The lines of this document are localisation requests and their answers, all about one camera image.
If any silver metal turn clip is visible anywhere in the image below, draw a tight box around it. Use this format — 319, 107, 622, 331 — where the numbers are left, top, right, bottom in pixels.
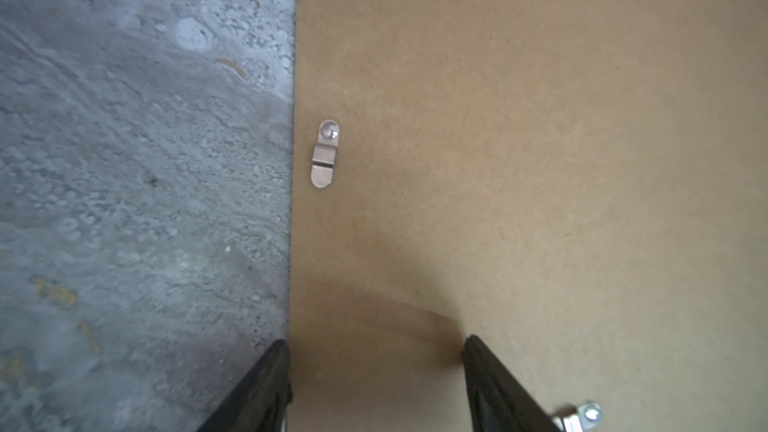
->
310, 119, 340, 189
552, 401, 604, 432

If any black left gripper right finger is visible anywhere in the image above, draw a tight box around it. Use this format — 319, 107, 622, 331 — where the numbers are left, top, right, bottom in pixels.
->
461, 335, 559, 432

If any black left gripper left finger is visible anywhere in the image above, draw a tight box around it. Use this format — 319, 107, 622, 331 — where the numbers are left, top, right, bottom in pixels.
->
198, 340, 293, 432

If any brown cardboard backing board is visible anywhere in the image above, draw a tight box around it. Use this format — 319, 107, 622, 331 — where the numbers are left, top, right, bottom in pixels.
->
289, 0, 767, 431

